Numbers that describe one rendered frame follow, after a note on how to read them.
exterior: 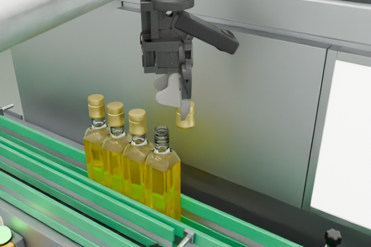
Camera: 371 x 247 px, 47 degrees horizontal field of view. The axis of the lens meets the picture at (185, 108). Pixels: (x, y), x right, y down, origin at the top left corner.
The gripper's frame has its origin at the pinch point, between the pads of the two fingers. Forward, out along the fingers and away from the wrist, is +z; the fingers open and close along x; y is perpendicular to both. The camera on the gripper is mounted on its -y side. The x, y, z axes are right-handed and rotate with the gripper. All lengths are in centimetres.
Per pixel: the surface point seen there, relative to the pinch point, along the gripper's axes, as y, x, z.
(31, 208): 34.0, -10.7, 29.0
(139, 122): 8.4, -5.2, 5.4
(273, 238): -15.7, 9.7, 24.0
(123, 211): 12.8, -2.2, 24.7
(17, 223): 38, -12, 34
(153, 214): 6.8, 0.2, 24.0
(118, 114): 12.7, -9.0, 5.3
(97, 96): 17.0, -14.7, 3.8
